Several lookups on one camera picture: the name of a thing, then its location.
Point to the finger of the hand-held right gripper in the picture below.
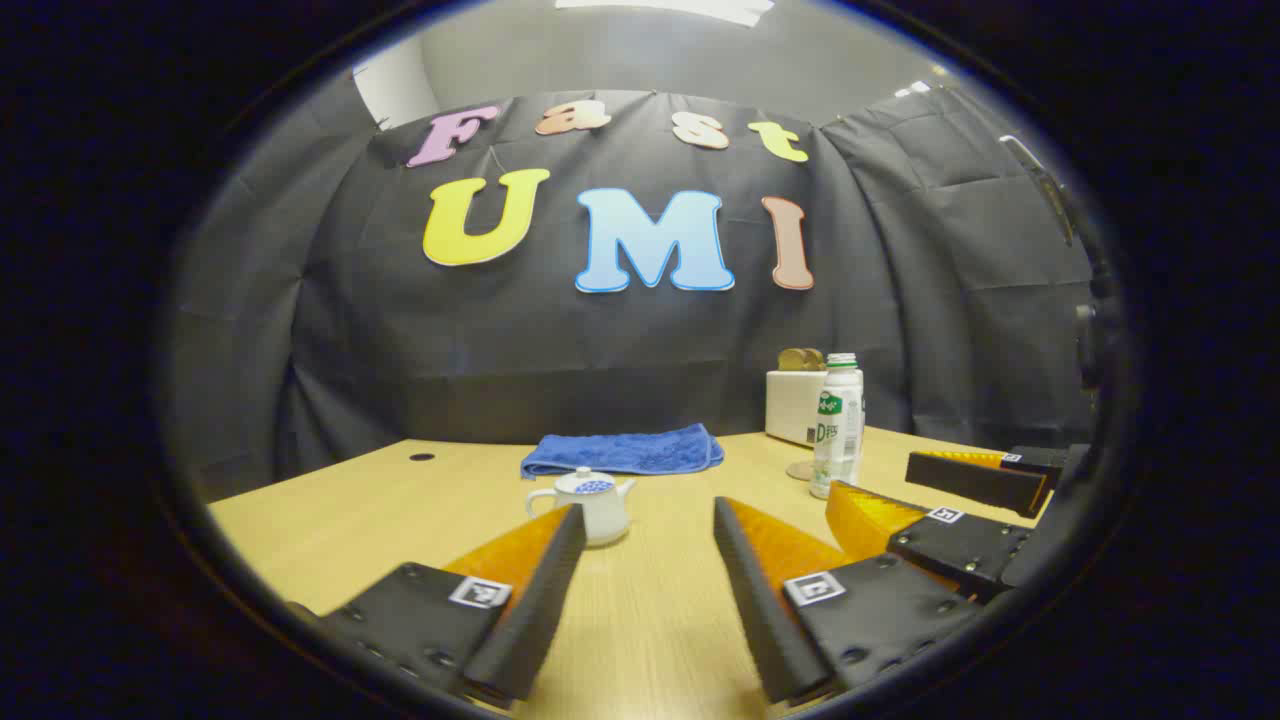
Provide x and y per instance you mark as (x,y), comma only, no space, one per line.
(960,550)
(975,483)

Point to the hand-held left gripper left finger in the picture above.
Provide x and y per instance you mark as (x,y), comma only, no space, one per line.
(540,600)

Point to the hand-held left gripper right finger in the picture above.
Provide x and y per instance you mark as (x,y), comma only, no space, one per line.
(755,600)

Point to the white ceramic teacup with spout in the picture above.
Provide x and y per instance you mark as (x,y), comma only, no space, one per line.
(605,520)

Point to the round brown coaster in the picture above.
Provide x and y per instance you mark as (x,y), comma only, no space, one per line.
(798,470)

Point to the white plastic water bottle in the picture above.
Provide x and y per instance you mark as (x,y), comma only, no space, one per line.
(838,440)

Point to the blue folded towel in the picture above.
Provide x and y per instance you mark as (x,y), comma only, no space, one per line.
(625,452)

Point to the cream toaster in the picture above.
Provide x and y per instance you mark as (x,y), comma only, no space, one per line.
(790,405)

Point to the brown bread slice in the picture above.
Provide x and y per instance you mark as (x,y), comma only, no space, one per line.
(816,359)
(791,360)

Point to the black backdrop cloth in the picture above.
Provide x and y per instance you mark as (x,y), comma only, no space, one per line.
(600,350)

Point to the grey metal bar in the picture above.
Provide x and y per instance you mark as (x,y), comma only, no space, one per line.
(1040,185)

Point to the ceiling light panel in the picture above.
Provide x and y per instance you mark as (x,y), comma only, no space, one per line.
(665,8)

